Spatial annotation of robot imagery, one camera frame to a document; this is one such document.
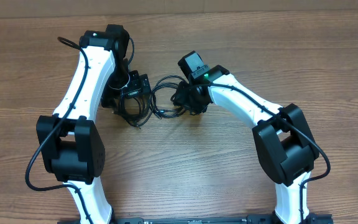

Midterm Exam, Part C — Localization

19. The black cable pulled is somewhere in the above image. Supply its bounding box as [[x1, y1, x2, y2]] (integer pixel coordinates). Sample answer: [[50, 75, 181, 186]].
[[150, 75, 186, 119]]

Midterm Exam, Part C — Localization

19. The black cable staying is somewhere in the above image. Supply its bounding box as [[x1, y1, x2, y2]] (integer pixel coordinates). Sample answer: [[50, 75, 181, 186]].
[[112, 94, 152, 129]]

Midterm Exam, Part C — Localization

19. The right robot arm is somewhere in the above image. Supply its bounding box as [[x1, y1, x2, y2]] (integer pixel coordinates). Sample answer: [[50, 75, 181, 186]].
[[172, 51, 319, 223]]

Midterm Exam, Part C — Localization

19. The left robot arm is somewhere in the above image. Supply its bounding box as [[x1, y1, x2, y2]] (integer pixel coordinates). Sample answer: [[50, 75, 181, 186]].
[[34, 24, 151, 223]]

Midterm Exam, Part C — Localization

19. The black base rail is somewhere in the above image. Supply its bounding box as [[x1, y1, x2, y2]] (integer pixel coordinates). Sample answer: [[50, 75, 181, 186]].
[[57, 213, 334, 224]]

